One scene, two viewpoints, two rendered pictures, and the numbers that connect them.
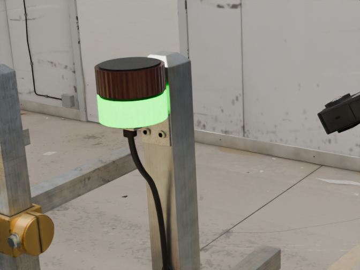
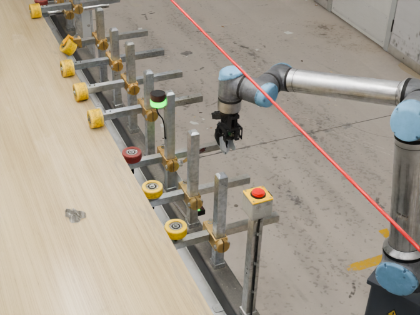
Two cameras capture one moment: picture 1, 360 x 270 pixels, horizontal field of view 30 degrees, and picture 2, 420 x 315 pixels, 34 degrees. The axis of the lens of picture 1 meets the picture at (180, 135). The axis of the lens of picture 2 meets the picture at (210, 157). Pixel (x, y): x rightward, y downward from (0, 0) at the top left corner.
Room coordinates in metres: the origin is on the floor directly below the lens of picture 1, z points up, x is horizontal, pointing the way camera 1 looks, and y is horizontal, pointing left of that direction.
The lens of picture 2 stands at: (-1.38, -1.22, 2.48)
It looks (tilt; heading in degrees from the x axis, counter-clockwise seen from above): 35 degrees down; 28
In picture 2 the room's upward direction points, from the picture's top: 2 degrees clockwise
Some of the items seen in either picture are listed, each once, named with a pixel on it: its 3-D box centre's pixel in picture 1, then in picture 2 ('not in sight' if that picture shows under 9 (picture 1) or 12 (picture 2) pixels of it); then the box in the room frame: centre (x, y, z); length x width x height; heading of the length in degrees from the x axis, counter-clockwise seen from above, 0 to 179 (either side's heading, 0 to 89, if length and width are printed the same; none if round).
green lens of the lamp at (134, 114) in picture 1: (132, 105); (157, 101); (0.56, 0.04, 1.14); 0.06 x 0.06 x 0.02
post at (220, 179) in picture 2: not in sight; (219, 227); (0.30, -0.38, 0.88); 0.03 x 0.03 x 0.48; 52
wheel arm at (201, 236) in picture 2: not in sight; (225, 230); (0.36, -0.38, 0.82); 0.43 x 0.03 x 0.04; 142
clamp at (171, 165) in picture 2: not in sight; (167, 159); (0.61, 0.03, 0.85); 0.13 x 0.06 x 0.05; 52
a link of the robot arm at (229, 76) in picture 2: not in sight; (231, 84); (0.62, -0.25, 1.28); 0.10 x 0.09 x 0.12; 85
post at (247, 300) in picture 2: not in sight; (252, 265); (0.14, -0.59, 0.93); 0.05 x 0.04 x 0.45; 52
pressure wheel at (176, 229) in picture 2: not in sight; (175, 237); (0.20, -0.26, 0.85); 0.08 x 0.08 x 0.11
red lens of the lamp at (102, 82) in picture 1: (130, 77); (157, 95); (0.56, 0.04, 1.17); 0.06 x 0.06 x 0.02
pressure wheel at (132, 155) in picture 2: not in sight; (132, 162); (0.51, 0.13, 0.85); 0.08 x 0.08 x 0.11
